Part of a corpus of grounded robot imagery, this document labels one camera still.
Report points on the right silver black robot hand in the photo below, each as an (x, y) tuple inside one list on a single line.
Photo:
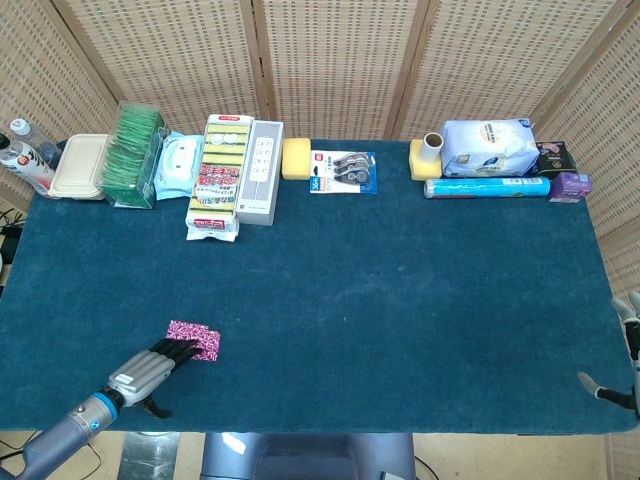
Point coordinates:
[(636, 340)]

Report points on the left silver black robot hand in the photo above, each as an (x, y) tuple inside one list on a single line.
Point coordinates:
[(140, 375)]

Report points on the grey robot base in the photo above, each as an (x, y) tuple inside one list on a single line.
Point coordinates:
[(300, 457)]

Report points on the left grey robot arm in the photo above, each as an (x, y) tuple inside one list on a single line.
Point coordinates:
[(60, 435)]

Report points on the grey metal table leg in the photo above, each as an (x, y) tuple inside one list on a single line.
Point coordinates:
[(150, 457)]

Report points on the small purple box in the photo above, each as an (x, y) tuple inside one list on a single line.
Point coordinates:
[(570, 187)]

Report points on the black box pink print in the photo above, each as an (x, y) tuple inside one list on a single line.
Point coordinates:
[(555, 160)]

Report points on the yellow green sponge multipack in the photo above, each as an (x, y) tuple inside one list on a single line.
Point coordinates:
[(217, 185)]

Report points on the blue plastic wrap roll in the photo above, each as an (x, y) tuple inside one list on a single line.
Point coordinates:
[(487, 187)]

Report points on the green tea bag box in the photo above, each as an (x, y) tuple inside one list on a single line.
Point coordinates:
[(130, 160)]

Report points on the light blue wet wipes pack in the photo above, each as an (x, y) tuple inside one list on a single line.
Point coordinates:
[(177, 162)]

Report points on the beige lunch box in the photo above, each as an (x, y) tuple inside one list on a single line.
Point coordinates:
[(77, 167)]

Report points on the dark blue felt table mat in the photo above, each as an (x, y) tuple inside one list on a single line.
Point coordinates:
[(350, 280)]

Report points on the white power strip box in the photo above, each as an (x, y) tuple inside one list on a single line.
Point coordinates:
[(260, 175)]

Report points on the white bottle red label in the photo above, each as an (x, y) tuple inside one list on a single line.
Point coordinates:
[(25, 165)]

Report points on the white blue tissue pack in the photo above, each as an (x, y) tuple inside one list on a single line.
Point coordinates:
[(490, 147)]

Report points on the clear bottle white cap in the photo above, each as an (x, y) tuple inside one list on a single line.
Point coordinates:
[(30, 135)]

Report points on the yellow sponge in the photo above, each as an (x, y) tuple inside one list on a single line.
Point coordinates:
[(296, 160), (420, 170)]

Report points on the white paper roll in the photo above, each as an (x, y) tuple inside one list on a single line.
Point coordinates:
[(433, 147)]

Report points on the correction tape blister pack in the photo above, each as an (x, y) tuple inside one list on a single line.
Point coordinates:
[(345, 172)]

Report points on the wooden woven folding screen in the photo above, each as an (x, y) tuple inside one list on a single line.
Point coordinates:
[(340, 65)]

